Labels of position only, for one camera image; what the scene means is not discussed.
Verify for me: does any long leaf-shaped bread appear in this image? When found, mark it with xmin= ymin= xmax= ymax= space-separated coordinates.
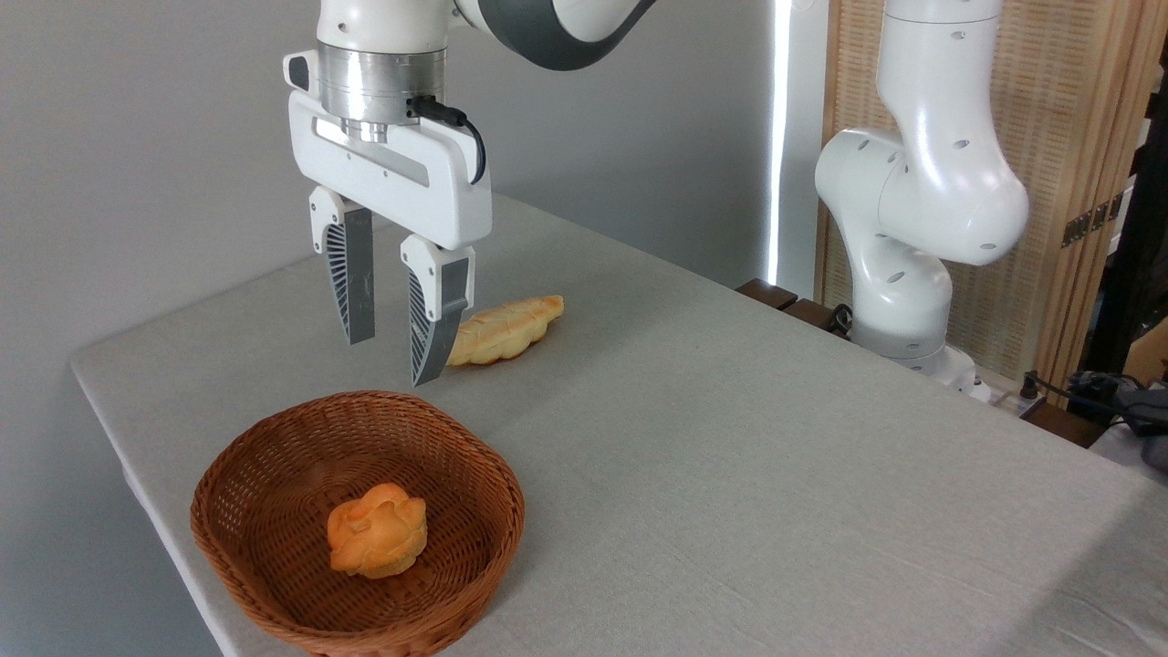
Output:
xmin=445 ymin=295 xmax=566 ymax=368

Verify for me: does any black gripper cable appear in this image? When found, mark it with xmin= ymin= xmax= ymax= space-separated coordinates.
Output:
xmin=406 ymin=95 xmax=487 ymax=186

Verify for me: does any black metal stand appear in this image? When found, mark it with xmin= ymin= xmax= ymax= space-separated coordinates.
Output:
xmin=1086 ymin=41 xmax=1168 ymax=375

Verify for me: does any black power adapter with cables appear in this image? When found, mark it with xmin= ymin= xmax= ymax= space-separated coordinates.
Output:
xmin=1020 ymin=369 xmax=1168 ymax=439

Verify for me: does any brown wicker basket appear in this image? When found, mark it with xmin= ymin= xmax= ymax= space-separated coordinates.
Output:
xmin=190 ymin=391 xmax=526 ymax=657

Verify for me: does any brass screen hinge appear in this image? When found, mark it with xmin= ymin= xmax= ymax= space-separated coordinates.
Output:
xmin=1061 ymin=190 xmax=1126 ymax=249

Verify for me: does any bamboo folding screen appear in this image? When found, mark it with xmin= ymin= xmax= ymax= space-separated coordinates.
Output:
xmin=815 ymin=0 xmax=1168 ymax=393

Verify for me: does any round orange bread bun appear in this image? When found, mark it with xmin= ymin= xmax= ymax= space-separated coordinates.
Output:
xmin=327 ymin=483 xmax=429 ymax=579

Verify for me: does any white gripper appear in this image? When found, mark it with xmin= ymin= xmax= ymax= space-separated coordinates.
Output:
xmin=288 ymin=89 xmax=494 ymax=388

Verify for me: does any dark brown wooden block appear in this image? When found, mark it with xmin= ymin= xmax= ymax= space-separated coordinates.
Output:
xmin=1019 ymin=401 xmax=1107 ymax=449
xmin=783 ymin=298 xmax=850 ymax=335
xmin=736 ymin=278 xmax=799 ymax=312

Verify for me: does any grey table cloth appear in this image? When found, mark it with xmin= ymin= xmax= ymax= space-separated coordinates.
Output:
xmin=70 ymin=192 xmax=1168 ymax=657

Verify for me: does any brown cardboard box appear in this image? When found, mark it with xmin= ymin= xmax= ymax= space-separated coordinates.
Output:
xmin=1122 ymin=318 xmax=1168 ymax=386

